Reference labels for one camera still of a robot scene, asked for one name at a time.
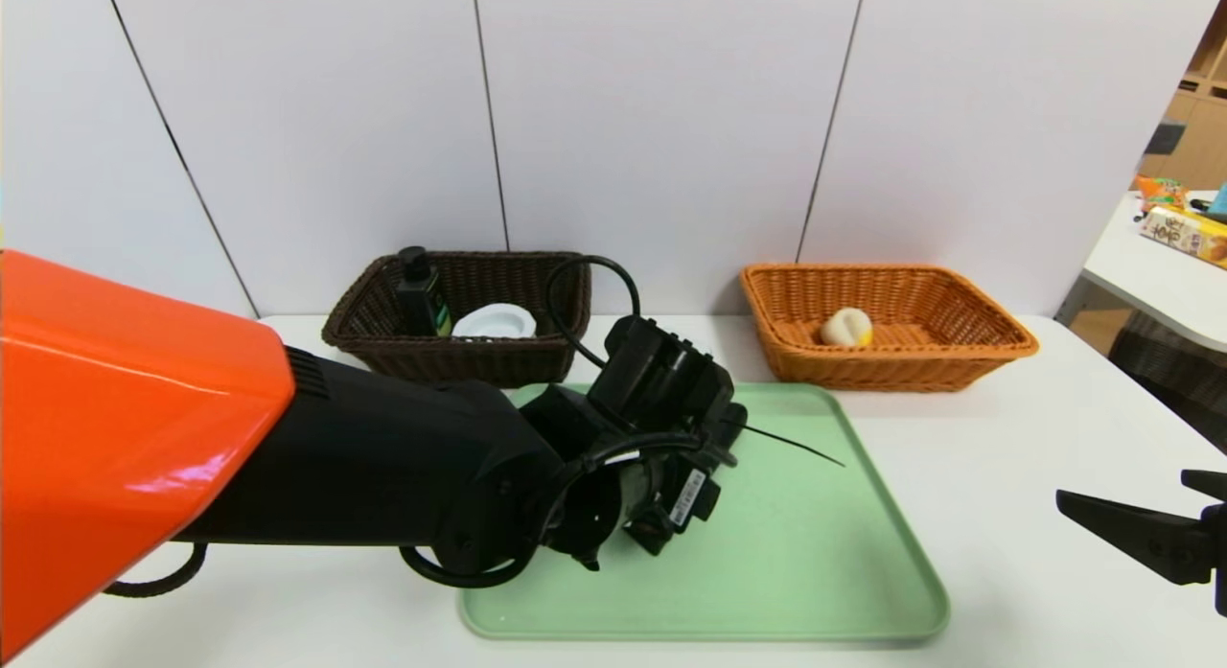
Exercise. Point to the orange snack bag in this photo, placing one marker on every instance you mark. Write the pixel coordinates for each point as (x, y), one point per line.
(1157, 194)

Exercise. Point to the wooden shelf unit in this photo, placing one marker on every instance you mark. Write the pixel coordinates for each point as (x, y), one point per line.
(1203, 141)

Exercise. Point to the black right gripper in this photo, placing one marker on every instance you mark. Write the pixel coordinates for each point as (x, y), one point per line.
(1210, 543)

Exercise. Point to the yellow snack box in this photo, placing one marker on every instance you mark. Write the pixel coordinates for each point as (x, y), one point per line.
(1184, 237)

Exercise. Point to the white bun with orange top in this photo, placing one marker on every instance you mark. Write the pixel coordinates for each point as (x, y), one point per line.
(846, 328)

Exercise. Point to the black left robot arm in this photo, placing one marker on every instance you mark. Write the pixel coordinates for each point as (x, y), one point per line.
(144, 428)

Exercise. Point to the white background table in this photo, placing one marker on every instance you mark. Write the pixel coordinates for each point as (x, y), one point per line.
(1150, 285)

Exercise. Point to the white round labelled container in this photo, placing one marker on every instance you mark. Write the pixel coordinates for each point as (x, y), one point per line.
(494, 321)

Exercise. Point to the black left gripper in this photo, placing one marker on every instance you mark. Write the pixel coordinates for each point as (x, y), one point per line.
(692, 496)

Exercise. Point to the dark brown wicker basket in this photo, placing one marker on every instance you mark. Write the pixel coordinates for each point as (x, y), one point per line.
(460, 361)

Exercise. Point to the blue object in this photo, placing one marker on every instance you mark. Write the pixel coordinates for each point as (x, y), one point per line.
(1219, 203)

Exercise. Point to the orange wicker basket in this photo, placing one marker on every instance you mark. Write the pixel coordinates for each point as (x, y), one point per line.
(939, 361)

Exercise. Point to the light green plastic tray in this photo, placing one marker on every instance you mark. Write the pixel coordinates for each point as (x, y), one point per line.
(815, 553)

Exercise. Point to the dark green bottle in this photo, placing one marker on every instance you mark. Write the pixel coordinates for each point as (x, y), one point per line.
(422, 299)

